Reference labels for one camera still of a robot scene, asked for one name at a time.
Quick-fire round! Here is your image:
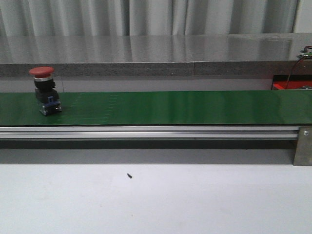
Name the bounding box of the grey stone counter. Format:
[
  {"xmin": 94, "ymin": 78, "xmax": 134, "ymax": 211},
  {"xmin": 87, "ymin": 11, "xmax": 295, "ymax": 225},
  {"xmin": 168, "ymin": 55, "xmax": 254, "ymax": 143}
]
[{"xmin": 0, "ymin": 33, "xmax": 312, "ymax": 77}]

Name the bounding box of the red plastic tray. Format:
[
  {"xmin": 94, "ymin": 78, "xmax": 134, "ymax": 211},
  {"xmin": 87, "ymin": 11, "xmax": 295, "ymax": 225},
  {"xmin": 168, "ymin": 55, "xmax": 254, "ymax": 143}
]
[{"xmin": 271, "ymin": 75, "xmax": 312, "ymax": 90}]

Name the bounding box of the green conveyor belt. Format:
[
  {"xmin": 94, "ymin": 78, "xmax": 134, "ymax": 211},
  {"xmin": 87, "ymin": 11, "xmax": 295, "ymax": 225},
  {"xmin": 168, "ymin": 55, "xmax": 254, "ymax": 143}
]
[{"xmin": 0, "ymin": 90, "xmax": 312, "ymax": 126}]

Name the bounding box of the small green circuit board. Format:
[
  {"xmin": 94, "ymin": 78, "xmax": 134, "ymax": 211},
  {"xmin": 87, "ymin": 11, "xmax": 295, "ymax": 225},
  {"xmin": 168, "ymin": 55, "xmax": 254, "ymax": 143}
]
[{"xmin": 297, "ymin": 46, "xmax": 312, "ymax": 59}]

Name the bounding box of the grey white curtain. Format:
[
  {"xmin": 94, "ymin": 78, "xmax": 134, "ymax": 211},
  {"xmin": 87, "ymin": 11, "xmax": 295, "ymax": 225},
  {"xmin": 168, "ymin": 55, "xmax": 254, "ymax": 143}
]
[{"xmin": 0, "ymin": 0, "xmax": 299, "ymax": 37}]

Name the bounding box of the aluminium conveyor side rail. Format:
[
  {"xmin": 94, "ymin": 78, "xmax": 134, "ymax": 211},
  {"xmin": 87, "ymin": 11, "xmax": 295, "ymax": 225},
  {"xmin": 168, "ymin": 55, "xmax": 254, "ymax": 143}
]
[{"xmin": 0, "ymin": 125, "xmax": 299, "ymax": 139}]

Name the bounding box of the metal conveyor support bracket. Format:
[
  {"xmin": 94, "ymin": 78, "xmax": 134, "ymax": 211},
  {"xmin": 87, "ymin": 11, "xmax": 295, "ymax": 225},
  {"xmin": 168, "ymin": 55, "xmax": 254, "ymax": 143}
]
[{"xmin": 293, "ymin": 126, "xmax": 312, "ymax": 166}]

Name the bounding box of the red black wire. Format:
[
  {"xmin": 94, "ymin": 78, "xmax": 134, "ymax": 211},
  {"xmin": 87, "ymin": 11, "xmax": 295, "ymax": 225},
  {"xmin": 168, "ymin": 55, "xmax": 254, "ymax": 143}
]
[{"xmin": 284, "ymin": 45, "xmax": 312, "ymax": 91}]

